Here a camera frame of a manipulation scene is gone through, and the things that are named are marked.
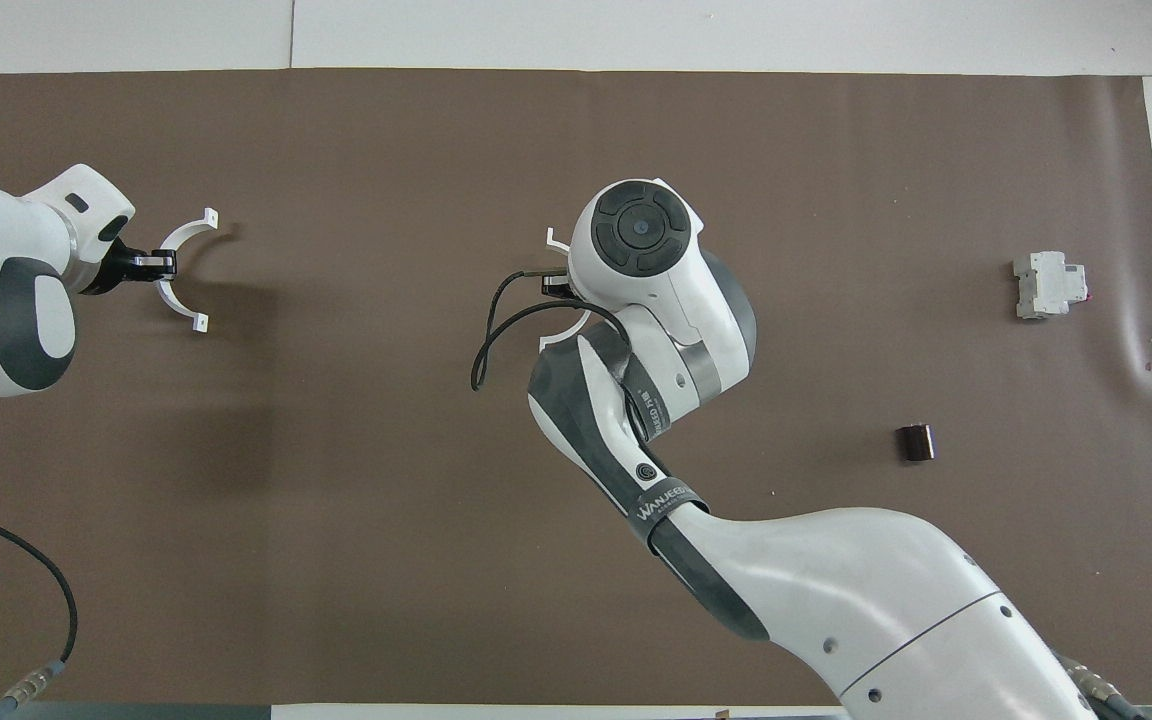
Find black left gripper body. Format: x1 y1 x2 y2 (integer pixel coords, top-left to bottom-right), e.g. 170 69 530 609
82 240 137 297

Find white half-ring pipe clamp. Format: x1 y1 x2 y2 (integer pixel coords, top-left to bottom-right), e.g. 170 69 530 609
154 207 220 334
538 228 597 353

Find brown paper table mat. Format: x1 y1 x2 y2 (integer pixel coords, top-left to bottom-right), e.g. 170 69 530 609
0 68 1152 706

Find grey circuit breaker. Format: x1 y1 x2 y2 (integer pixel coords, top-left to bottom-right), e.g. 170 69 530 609
1012 251 1089 321

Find black velcro cable strap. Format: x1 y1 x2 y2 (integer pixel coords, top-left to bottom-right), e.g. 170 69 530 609
626 478 709 549
619 355 679 443

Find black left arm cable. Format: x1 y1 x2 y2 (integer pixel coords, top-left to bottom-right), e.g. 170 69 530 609
0 498 79 720

